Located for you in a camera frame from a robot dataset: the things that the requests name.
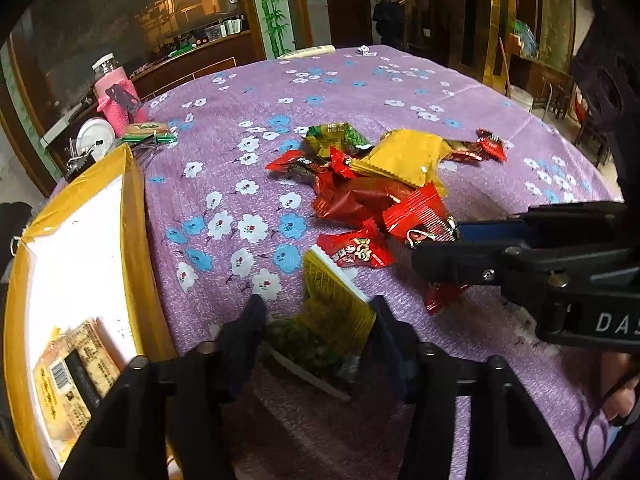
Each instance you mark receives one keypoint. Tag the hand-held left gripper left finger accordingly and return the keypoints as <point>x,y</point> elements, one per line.
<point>250,330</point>

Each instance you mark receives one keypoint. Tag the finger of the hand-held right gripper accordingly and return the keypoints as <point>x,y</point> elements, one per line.
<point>450,262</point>
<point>492,232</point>

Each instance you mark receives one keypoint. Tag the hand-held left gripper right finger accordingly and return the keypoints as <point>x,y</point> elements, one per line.
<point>395,355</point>

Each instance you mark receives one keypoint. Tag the red striped snack packet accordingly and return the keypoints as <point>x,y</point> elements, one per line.
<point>417,210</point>

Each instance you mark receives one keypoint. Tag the yellow green snack packet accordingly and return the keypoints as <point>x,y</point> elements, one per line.
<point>335,310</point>

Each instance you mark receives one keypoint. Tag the yellow cardboard box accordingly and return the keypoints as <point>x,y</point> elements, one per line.
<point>135,240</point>

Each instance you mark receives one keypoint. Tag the red packet with black label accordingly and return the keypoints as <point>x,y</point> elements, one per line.
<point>295,161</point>

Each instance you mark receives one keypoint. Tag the person's right hand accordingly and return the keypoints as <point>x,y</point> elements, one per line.
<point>625,390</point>

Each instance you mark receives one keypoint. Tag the small red snack packet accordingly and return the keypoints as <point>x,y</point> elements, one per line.
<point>440,297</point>
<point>492,145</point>
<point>342,162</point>

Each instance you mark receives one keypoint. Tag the brown red snack packet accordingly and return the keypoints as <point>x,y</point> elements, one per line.
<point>462,150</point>

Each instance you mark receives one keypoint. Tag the red candy packet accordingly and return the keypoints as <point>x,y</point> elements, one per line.
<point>355,252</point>

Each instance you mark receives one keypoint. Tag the dark red snack packet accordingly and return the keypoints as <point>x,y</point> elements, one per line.
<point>357,195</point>

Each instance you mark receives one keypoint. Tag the white bucket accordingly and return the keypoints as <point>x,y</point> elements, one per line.
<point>520,99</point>

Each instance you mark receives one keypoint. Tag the red plastic stool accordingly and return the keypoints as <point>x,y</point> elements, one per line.
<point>580,110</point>

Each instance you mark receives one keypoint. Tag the wooden chair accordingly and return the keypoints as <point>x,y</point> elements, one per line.
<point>555,92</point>

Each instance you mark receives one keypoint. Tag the orange barcode snack packet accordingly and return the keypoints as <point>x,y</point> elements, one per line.
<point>65,385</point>

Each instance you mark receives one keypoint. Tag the purple floral tablecloth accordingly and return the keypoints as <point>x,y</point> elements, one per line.
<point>350,95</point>

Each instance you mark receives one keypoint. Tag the green biscuit packet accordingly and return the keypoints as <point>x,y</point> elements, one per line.
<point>147,132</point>

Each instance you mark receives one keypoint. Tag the wooden stair railing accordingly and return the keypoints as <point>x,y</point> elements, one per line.
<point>425,15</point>

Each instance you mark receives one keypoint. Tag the gold framed wooden screen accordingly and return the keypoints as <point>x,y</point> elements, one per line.
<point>500,0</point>

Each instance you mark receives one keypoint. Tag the black binder clips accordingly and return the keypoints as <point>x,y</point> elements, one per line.
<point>80,165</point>

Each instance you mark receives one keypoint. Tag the white round lid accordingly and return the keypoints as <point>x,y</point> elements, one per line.
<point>95,137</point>

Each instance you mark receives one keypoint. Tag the white tube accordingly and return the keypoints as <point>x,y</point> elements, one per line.
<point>305,51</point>

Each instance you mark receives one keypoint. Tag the black hang tag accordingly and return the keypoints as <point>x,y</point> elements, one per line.
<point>122,97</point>

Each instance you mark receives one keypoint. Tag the wooden counter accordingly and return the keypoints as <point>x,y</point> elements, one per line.
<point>200,62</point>

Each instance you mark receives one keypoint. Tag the wooden door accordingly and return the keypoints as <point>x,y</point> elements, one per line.
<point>345,0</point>

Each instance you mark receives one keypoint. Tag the pink sleeved bottle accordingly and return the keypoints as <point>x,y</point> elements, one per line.
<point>112,85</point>

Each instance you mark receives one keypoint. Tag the green tray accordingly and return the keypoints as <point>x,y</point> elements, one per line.
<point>181,50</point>

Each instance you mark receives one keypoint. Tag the clear plastic containers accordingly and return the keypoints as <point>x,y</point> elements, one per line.
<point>232,26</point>

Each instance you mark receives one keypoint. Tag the bamboo painted pillar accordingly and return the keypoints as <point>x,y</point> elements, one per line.
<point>270,10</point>

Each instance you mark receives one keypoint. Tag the dark jacket on newel post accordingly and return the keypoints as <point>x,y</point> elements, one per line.
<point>388,22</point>

